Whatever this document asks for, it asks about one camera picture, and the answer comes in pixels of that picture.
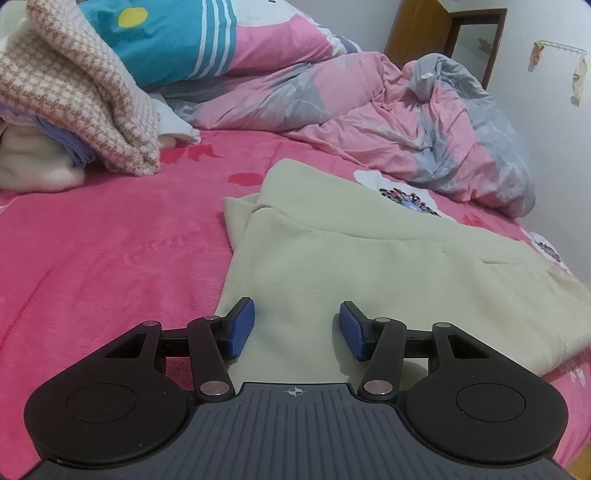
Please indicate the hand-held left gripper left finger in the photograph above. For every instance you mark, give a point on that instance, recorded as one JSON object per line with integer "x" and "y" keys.
{"x": 242, "y": 327}

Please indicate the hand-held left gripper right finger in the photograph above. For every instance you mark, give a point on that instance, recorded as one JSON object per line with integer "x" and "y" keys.
{"x": 351, "y": 330}

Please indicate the beige zip jacket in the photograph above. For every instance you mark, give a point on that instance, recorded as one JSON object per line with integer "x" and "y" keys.
{"x": 369, "y": 267}

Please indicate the pink floral blanket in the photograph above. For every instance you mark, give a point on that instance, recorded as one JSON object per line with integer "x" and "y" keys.
{"x": 115, "y": 254}

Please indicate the pink grey floral quilt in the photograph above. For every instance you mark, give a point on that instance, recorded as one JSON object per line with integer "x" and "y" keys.
{"x": 392, "y": 129}

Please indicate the white cloth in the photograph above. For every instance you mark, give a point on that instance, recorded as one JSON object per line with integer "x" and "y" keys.
{"x": 173, "y": 122}

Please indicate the purple cloth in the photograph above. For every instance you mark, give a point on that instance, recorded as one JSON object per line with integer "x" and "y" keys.
{"x": 69, "y": 143}

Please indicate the cream fluffy cloth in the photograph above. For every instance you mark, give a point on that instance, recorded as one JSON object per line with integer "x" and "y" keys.
{"x": 32, "y": 161}

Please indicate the blue pink cartoon pillow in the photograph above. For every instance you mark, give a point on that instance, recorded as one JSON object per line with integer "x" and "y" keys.
{"x": 184, "y": 37}

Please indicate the pink houndstooth cloth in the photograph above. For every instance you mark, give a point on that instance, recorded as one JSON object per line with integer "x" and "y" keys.
{"x": 69, "y": 83}

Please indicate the white wall hook rack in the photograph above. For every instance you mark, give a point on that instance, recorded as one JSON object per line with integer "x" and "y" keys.
{"x": 575, "y": 74}

